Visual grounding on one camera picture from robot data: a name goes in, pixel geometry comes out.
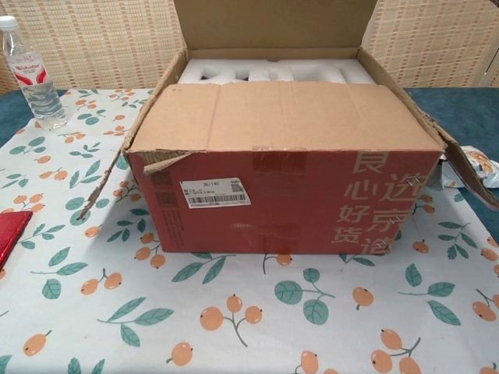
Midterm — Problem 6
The red cardboard shipping box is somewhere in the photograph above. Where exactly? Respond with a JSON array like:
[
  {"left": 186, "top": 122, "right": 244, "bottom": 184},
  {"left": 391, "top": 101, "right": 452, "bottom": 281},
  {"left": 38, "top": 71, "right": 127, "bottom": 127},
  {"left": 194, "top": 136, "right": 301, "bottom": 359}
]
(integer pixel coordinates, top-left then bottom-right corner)
[{"left": 80, "top": 0, "right": 499, "bottom": 256}]

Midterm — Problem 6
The woven bamboo screen panel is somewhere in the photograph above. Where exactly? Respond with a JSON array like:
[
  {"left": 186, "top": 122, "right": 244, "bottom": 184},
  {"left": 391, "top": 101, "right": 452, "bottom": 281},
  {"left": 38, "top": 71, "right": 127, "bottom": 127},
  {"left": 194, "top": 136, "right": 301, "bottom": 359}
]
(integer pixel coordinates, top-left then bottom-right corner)
[
  {"left": 360, "top": 0, "right": 499, "bottom": 90},
  {"left": 0, "top": 0, "right": 186, "bottom": 97}
]

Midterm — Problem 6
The white foam packing insert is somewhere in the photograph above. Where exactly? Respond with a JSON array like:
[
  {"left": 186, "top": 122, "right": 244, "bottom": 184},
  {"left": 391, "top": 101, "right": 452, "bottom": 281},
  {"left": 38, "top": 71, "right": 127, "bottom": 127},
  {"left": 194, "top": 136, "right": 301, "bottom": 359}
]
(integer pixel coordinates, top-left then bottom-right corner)
[{"left": 179, "top": 58, "right": 371, "bottom": 86}]

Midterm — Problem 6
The red certificate booklet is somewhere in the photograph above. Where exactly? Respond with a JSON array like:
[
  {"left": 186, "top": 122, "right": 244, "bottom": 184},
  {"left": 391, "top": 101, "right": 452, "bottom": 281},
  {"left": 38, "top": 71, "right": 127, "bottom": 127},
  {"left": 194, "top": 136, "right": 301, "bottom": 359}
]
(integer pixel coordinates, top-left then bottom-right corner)
[{"left": 0, "top": 210, "right": 34, "bottom": 272}]

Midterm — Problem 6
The floral fruit print tablecloth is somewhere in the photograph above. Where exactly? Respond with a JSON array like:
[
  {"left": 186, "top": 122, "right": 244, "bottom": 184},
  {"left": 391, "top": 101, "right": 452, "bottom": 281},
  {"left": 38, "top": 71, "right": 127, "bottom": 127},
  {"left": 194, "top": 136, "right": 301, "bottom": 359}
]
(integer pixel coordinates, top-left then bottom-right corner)
[{"left": 0, "top": 88, "right": 499, "bottom": 374}]

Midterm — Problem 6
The clear plastic water bottle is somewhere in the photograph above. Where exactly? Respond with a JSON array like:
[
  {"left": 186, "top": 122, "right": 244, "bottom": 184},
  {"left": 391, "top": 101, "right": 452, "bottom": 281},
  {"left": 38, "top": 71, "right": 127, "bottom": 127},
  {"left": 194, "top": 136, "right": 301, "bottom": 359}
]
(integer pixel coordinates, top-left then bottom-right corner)
[{"left": 0, "top": 15, "right": 69, "bottom": 131}]

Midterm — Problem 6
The white blue snack bag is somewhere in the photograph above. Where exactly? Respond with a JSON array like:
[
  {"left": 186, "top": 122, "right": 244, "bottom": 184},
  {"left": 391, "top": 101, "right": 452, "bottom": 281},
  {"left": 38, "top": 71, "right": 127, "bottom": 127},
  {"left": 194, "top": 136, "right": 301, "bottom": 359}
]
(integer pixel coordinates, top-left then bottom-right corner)
[{"left": 438, "top": 144, "right": 499, "bottom": 190}]

